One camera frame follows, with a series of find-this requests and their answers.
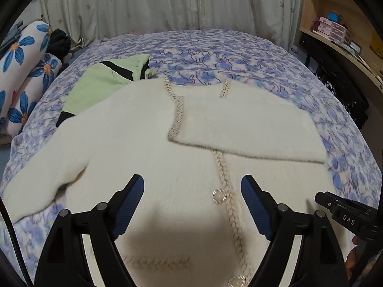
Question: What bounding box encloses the green garment with black trim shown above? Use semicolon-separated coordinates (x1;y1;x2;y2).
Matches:
56;54;158;127

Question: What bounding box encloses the white cardboard box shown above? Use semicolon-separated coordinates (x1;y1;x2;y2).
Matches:
289;43;309;65

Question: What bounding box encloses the wooden shelf unit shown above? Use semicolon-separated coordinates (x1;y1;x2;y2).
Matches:
295;0;383;92

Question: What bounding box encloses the black cloth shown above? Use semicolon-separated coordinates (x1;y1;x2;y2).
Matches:
49;28;71;61

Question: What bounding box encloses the pink drawer organizer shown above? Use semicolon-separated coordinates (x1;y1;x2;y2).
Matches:
311;16;351;43

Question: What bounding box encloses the pale patterned curtain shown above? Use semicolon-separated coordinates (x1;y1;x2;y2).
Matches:
28;0;309;47

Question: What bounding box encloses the black and white patterned garment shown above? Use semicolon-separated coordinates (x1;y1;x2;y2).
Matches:
314;57;371;130

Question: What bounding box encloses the yellow packet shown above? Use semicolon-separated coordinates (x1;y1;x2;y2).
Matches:
369;31;383;55

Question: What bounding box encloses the blue floral blanket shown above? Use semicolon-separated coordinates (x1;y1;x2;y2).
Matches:
0;30;383;287

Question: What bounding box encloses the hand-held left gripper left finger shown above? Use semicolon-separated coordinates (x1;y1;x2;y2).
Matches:
34;173;146;287

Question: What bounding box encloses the grey cloth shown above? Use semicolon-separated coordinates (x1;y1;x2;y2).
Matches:
0;20;25;54

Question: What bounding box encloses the white fuzzy cardigan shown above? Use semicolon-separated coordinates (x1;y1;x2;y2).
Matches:
1;77;349;287

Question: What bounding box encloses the person's right hand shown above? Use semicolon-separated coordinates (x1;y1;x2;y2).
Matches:
344;236;360;277

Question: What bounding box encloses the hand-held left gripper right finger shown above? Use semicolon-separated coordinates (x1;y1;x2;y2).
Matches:
241;175;357;287

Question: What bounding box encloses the white pillow with blue flowers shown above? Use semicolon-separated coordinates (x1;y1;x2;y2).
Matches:
0;21;52;117
6;53;62;136

